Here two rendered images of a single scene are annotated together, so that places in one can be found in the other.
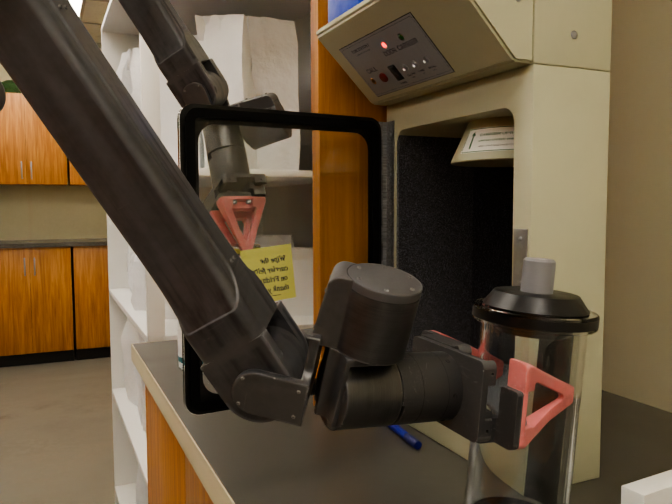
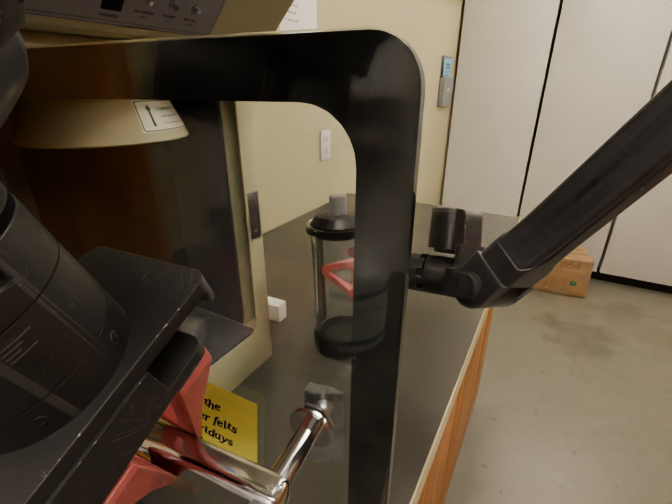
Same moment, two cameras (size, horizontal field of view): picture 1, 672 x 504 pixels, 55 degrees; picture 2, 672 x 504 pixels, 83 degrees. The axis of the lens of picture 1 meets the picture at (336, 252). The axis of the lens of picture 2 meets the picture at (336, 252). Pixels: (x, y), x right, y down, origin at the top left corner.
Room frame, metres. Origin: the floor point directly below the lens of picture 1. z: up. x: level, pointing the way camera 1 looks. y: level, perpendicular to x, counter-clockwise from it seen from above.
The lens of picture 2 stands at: (0.92, 0.29, 1.37)
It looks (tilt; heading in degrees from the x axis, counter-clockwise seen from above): 24 degrees down; 234
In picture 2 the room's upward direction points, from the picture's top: straight up
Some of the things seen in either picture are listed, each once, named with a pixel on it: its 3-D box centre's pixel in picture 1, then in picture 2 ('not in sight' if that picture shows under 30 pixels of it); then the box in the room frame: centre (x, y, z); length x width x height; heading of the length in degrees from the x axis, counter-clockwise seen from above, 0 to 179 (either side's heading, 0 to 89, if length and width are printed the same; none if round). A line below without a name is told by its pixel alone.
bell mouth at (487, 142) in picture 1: (518, 142); not in sight; (0.86, -0.24, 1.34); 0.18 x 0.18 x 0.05
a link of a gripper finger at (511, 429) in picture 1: (518, 393); not in sight; (0.52, -0.15, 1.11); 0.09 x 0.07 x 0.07; 115
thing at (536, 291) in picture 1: (536, 295); not in sight; (0.57, -0.18, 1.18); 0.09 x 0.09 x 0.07
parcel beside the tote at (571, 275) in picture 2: not in sight; (554, 267); (-1.88, -0.80, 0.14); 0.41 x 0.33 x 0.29; 121
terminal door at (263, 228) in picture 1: (289, 257); (172, 379); (0.89, 0.07, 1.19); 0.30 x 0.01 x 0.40; 120
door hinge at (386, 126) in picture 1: (385, 252); not in sight; (0.96, -0.07, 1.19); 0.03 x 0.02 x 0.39; 24
